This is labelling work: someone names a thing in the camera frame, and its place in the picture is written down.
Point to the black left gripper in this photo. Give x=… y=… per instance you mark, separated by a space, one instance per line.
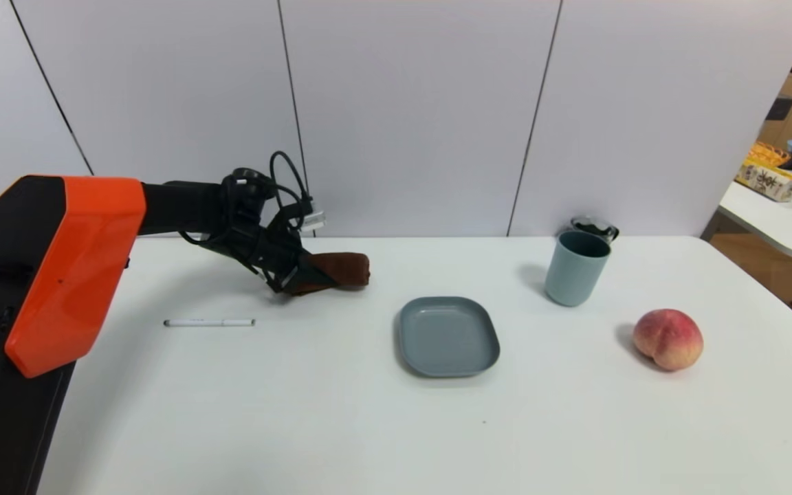
x=288 y=273

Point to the brown towel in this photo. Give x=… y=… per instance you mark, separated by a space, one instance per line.
x=344 y=268

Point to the orange and black left arm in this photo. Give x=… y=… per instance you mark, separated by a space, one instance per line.
x=73 y=268

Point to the grey-blue square dish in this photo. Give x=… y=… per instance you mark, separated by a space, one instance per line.
x=448 y=336

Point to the white pen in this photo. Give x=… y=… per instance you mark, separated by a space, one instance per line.
x=209 y=322

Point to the blue-grey plastic cup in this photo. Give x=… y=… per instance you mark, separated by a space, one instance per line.
x=574 y=275

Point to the black and clear clip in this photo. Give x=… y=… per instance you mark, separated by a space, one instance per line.
x=597 y=227

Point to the pink peach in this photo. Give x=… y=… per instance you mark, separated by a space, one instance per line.
x=669 y=338

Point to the printed cardboard box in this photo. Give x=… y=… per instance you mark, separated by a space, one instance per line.
x=768 y=181

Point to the white side table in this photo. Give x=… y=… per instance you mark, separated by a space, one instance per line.
x=781 y=223

